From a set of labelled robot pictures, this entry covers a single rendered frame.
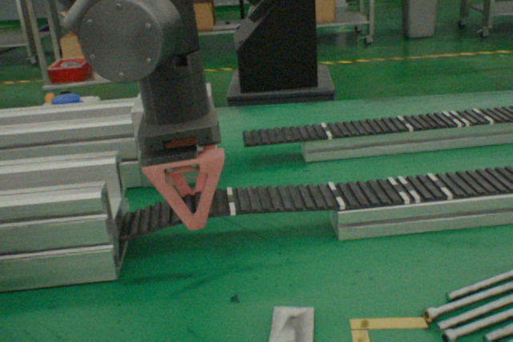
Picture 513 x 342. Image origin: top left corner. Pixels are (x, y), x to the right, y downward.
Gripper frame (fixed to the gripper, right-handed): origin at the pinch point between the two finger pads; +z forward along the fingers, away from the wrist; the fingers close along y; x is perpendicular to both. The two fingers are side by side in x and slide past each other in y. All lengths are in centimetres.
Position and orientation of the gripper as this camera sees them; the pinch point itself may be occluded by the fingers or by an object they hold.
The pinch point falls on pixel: (194, 207)
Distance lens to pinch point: 52.2
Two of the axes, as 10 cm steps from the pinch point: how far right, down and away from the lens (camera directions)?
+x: 9.9, -1.6, 0.7
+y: 1.2, 3.3, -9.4
